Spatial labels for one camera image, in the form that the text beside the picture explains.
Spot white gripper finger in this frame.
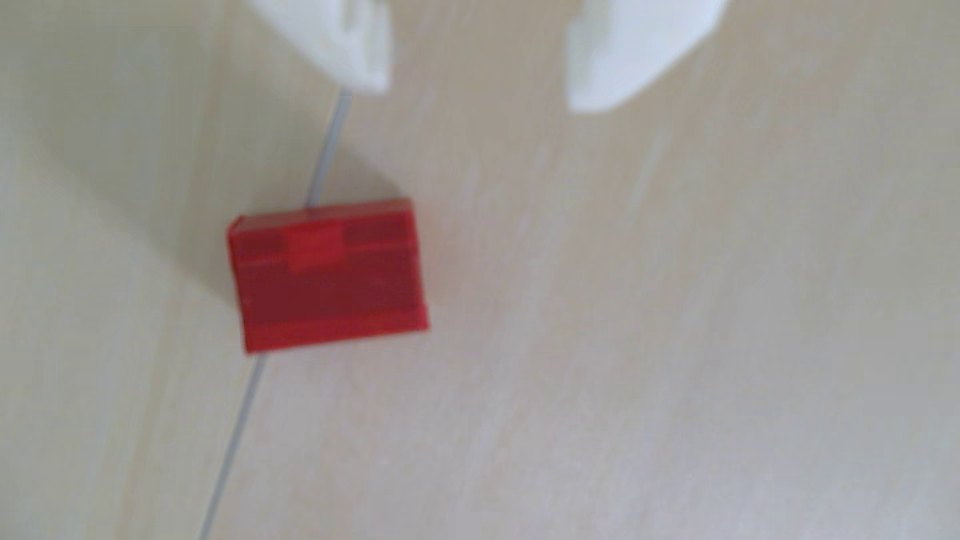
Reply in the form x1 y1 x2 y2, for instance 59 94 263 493
247 0 393 96
565 0 730 114

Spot red plastic block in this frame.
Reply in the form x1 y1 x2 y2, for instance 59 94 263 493
227 198 431 355

